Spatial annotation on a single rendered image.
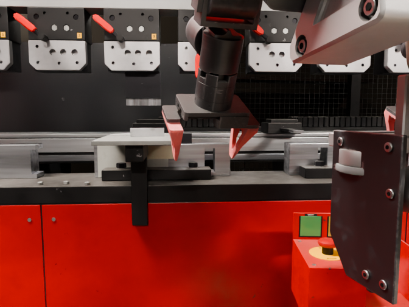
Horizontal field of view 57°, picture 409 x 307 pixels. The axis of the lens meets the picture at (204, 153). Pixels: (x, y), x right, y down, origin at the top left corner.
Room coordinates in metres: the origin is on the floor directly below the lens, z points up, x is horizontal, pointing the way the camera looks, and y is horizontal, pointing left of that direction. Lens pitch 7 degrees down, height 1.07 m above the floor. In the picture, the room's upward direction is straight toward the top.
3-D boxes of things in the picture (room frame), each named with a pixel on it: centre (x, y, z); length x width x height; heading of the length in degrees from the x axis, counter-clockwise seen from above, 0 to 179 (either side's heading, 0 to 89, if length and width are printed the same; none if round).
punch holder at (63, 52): (1.09, 0.40, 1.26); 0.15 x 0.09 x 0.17; 94
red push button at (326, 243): (0.73, -0.25, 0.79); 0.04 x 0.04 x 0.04
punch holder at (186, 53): (1.12, 0.00, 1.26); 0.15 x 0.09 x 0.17; 94
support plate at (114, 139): (0.96, 0.17, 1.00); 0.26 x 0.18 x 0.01; 4
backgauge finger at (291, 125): (1.29, -0.28, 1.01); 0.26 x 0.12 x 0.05; 4
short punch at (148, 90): (1.11, 0.18, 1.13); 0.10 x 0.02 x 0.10; 94
